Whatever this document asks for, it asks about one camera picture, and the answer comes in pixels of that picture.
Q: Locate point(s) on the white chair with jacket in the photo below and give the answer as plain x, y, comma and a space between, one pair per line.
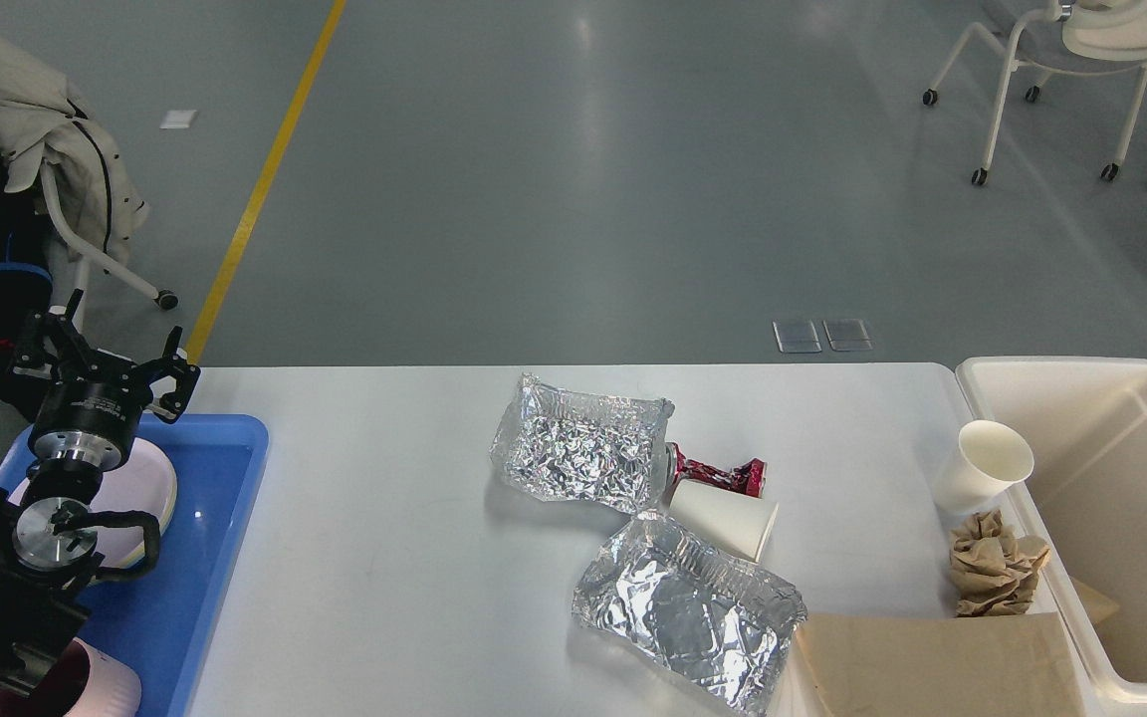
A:
87, 255

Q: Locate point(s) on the blue plastic tray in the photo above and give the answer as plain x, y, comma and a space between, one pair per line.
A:
161, 626

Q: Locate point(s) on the white plastic bin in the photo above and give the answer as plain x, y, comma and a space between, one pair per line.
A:
1086, 420

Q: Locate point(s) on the crumpled foil tray upper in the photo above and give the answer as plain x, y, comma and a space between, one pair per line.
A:
556, 444

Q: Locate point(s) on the beige jacket on chair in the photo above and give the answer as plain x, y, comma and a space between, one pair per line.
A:
46, 121

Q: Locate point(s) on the white paper cup lying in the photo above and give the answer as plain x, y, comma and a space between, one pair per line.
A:
738, 524

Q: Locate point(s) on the pink plate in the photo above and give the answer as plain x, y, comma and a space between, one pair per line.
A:
146, 482

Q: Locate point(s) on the yellow plate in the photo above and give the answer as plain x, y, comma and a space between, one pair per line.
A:
155, 513

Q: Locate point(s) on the crumpled foil tray lower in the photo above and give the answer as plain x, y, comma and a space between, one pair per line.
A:
723, 624

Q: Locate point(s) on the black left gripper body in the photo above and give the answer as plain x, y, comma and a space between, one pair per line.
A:
93, 421

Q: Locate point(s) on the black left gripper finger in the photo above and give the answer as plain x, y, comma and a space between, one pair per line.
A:
164, 386
51, 348

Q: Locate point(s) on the crumpled brown paper ball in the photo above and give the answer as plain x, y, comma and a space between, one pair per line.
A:
995, 572

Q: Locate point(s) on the pink ribbed mug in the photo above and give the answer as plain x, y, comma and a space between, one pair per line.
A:
85, 681

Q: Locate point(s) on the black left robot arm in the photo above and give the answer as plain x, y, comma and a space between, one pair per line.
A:
39, 611

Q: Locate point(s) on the white chair on casters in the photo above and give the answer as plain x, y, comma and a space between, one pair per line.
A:
1057, 38

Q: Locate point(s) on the crumpled foil tray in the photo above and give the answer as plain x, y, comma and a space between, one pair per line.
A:
556, 444
723, 624

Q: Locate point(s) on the white paper cup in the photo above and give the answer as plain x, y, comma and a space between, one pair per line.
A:
987, 459
738, 524

